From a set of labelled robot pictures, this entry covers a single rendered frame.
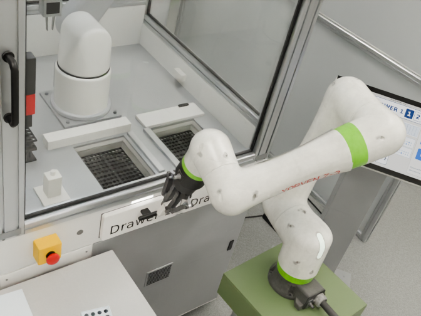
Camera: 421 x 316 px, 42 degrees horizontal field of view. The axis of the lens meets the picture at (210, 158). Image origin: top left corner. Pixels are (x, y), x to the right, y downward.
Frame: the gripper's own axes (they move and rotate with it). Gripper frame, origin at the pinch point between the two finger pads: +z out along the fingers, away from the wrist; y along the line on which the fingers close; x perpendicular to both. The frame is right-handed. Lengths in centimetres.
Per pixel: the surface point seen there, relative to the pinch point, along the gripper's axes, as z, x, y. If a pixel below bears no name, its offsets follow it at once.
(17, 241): 12.8, -40.5, -8.7
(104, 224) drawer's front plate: 14.7, -13.5, -5.9
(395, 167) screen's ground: -4, 98, 15
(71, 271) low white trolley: 26.3, -25.2, 1.5
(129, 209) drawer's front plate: 11.6, -5.2, -7.1
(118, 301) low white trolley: 20.6, -17.6, 16.8
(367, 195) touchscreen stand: 21, 103, 17
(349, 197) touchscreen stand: 26, 100, 13
